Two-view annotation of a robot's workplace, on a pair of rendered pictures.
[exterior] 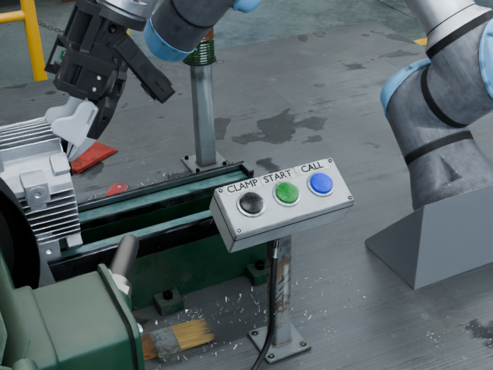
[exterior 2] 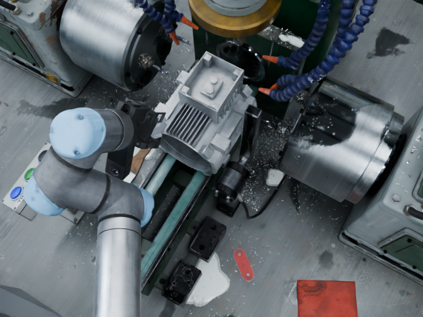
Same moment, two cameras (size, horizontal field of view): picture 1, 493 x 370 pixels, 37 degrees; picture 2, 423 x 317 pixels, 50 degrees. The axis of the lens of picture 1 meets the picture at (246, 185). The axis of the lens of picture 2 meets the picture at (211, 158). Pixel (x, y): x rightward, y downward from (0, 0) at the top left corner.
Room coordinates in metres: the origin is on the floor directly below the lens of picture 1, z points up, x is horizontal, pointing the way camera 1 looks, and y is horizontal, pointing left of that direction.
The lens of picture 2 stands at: (1.30, 0.11, 2.02)
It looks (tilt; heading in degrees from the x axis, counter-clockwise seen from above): 69 degrees down; 148
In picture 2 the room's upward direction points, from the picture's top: 3 degrees counter-clockwise
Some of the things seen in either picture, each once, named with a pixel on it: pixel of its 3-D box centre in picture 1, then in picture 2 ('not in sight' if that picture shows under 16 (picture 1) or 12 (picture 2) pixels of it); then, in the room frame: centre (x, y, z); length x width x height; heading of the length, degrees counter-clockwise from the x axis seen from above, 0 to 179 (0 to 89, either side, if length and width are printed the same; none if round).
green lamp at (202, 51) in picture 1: (199, 48); not in sight; (1.34, 0.08, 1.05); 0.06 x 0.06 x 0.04
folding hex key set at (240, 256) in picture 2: (114, 198); (243, 265); (1.21, 0.25, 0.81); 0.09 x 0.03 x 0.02; 168
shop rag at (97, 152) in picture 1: (73, 150); (327, 304); (1.41, 0.37, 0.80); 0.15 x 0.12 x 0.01; 53
